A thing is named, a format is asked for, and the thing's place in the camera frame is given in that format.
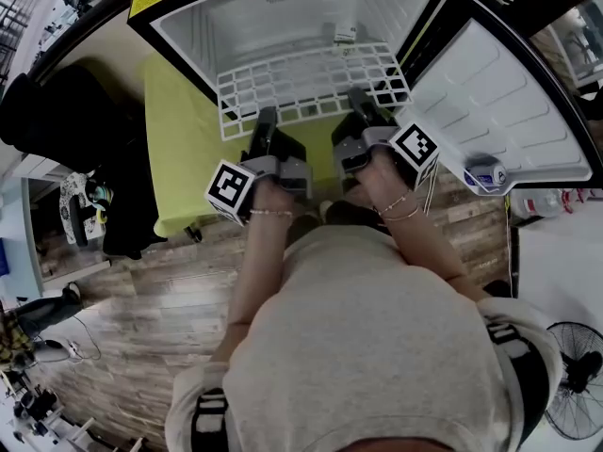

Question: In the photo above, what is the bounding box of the person's left shoulder strap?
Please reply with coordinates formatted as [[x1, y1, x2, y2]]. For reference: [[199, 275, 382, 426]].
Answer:
[[190, 387, 230, 452]]

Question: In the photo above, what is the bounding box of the person's right shoulder strap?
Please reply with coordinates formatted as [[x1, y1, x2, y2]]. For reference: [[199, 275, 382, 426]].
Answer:
[[484, 320, 550, 442]]

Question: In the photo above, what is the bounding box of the person's right hand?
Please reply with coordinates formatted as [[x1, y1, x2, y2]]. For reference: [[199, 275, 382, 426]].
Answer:
[[367, 146, 414, 209]]

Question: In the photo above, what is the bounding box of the person's right forearm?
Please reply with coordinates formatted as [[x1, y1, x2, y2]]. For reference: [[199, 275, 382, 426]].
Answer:
[[379, 202, 486, 300]]

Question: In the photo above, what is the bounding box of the person's right leg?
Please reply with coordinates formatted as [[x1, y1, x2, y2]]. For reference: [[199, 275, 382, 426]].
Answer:
[[324, 200, 392, 228]]

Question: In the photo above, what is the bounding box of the floor cable with adapter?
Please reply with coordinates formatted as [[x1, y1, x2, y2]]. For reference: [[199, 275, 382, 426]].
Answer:
[[65, 315, 103, 362]]

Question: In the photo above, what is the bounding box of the patterned white stool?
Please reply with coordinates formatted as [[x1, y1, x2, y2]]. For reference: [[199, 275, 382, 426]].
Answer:
[[58, 172, 107, 247]]

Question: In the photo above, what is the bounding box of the person's leg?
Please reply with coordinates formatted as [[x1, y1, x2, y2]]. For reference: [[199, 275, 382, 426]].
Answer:
[[286, 214, 326, 249], [324, 200, 392, 228]]

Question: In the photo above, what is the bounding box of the small black fridge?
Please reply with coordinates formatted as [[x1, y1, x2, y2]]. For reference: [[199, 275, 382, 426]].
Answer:
[[126, 0, 461, 126]]

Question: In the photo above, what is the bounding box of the person's left leg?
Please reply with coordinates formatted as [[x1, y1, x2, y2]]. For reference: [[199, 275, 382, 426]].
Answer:
[[286, 214, 326, 249]]

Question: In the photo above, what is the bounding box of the person's left hand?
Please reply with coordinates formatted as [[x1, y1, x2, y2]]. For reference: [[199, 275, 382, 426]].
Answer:
[[249, 176, 294, 215]]

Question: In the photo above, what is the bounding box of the pale blue desk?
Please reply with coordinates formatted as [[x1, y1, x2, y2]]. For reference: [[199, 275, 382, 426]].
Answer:
[[0, 171, 113, 300]]

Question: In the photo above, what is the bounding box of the white cabinet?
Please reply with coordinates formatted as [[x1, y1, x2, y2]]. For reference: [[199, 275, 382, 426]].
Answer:
[[11, 153, 67, 181]]

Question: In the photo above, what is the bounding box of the black office chair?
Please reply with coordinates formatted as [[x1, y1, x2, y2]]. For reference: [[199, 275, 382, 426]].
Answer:
[[0, 63, 169, 261]]

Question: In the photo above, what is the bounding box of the thin bangle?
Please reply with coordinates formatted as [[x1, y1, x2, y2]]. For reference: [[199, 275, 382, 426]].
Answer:
[[382, 203, 421, 223]]

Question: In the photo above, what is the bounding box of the lime green tablecloth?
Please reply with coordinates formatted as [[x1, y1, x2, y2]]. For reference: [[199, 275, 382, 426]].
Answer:
[[140, 56, 401, 237]]

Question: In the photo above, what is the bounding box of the blue white drink can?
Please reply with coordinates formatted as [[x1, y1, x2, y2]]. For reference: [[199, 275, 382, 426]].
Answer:
[[462, 155, 510, 196]]

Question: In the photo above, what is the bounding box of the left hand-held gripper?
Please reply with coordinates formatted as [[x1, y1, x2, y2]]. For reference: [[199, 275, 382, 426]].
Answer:
[[204, 105, 315, 226]]

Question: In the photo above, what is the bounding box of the white table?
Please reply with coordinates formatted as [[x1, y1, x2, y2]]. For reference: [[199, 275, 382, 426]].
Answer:
[[511, 214, 603, 329]]

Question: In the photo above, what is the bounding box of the small teal yellow object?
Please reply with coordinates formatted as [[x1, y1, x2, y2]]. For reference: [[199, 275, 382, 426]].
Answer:
[[87, 179, 115, 225]]

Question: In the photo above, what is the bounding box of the white wire fridge shelf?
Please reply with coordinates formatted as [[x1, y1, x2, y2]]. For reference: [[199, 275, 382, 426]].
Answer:
[[216, 42, 410, 141]]

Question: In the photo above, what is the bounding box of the thin chain bracelet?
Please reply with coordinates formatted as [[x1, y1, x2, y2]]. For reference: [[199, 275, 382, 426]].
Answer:
[[376, 190, 412, 216]]

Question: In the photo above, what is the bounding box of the white cable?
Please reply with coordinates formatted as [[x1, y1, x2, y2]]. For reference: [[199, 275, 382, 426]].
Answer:
[[420, 176, 438, 217]]

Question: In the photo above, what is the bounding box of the pack of water bottles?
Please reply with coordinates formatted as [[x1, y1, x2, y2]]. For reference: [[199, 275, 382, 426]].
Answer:
[[508, 186, 590, 220]]

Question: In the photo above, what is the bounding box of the white fridge door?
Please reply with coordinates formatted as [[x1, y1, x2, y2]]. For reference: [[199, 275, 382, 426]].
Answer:
[[393, 0, 603, 197]]

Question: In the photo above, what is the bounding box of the white green carton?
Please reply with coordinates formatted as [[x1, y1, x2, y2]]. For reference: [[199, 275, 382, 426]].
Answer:
[[333, 20, 358, 45]]

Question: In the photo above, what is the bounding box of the person's shoulder strap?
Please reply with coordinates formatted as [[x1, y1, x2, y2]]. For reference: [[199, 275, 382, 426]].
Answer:
[[190, 387, 230, 452], [484, 320, 550, 442]]

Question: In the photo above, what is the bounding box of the person's left forearm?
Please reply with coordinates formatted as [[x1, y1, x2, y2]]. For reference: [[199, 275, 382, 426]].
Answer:
[[229, 212, 294, 329]]

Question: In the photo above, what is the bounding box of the person's beige shirt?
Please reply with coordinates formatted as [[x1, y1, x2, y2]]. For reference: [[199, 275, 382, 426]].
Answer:
[[164, 226, 564, 452]]

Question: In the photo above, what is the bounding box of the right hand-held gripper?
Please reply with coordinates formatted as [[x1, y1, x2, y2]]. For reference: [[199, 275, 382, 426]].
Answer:
[[332, 87, 440, 191]]

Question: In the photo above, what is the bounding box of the black standing fan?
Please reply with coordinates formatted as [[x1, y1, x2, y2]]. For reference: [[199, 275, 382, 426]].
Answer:
[[483, 279, 603, 442]]

